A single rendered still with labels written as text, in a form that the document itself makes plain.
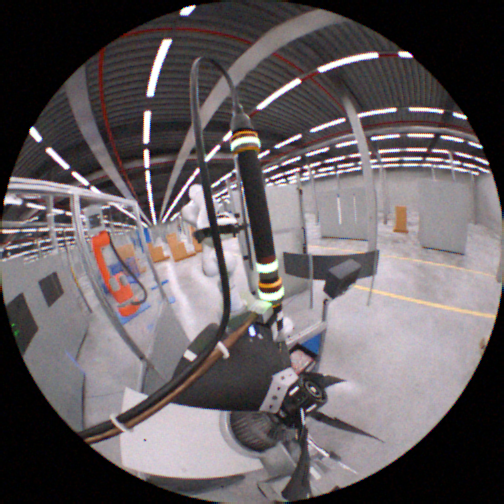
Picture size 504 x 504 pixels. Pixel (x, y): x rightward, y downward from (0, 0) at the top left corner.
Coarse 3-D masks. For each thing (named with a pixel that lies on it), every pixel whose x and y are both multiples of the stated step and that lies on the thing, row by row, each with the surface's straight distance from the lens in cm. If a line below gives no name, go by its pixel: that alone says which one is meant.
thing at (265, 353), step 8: (248, 336) 69; (256, 336) 70; (240, 344) 66; (248, 344) 66; (256, 344) 66; (264, 344) 66; (272, 344) 66; (248, 352) 63; (256, 352) 63; (264, 352) 62; (272, 352) 62; (280, 352) 62; (288, 352) 63; (256, 360) 60; (264, 360) 60; (272, 360) 59; (280, 360) 59; (288, 360) 59; (264, 368) 58; (272, 368) 57; (280, 368) 57
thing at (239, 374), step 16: (208, 336) 38; (224, 336) 40; (192, 352) 36; (240, 352) 40; (176, 368) 35; (224, 368) 38; (240, 368) 39; (256, 368) 41; (208, 384) 37; (224, 384) 38; (240, 384) 39; (256, 384) 42; (176, 400) 36; (192, 400) 37; (208, 400) 38; (224, 400) 39; (240, 400) 41; (256, 400) 43
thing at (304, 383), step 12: (300, 384) 46; (312, 384) 52; (288, 396) 48; (300, 396) 45; (312, 396) 47; (324, 396) 52; (288, 408) 48; (312, 408) 47; (276, 420) 50; (288, 420) 52
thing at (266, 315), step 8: (256, 304) 25; (256, 312) 24; (264, 312) 24; (272, 312) 26; (264, 320) 24; (272, 320) 26; (288, 320) 34; (264, 328) 29; (272, 328) 28; (288, 328) 32; (264, 336) 31; (272, 336) 29; (280, 336) 31; (288, 336) 31
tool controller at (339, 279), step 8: (344, 264) 109; (352, 264) 111; (328, 272) 100; (336, 272) 99; (344, 272) 101; (352, 272) 104; (328, 280) 102; (336, 280) 97; (344, 280) 100; (352, 280) 111; (328, 288) 105; (336, 288) 100; (344, 288) 109; (336, 296) 107
